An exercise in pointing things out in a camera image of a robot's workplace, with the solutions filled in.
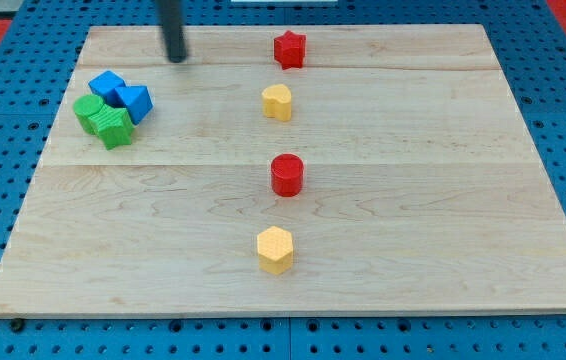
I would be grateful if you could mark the yellow heart block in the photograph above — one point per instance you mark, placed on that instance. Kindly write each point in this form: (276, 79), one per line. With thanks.
(277, 102)

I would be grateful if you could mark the blue triangle block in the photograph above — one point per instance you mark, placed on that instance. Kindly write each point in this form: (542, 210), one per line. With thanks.
(137, 101)

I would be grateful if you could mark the red cylinder block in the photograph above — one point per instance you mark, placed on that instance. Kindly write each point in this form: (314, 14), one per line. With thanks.
(287, 172)

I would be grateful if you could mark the light wooden board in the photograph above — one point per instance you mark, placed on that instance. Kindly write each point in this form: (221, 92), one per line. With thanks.
(423, 192)

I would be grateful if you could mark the yellow hexagon block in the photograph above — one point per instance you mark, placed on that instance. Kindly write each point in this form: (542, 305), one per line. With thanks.
(275, 250)

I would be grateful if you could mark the red star block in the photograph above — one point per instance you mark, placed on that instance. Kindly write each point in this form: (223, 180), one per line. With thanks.
(290, 50)

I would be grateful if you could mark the green star block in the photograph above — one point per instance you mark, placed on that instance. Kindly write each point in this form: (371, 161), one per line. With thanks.
(113, 126)

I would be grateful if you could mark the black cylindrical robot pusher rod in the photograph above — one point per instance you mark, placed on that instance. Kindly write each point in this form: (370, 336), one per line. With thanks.
(170, 14)

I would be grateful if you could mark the blue cube block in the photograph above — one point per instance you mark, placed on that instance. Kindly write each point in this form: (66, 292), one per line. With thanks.
(105, 85)

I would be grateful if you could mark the green cylinder block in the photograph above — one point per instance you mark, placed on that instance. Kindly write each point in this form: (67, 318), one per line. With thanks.
(85, 107)

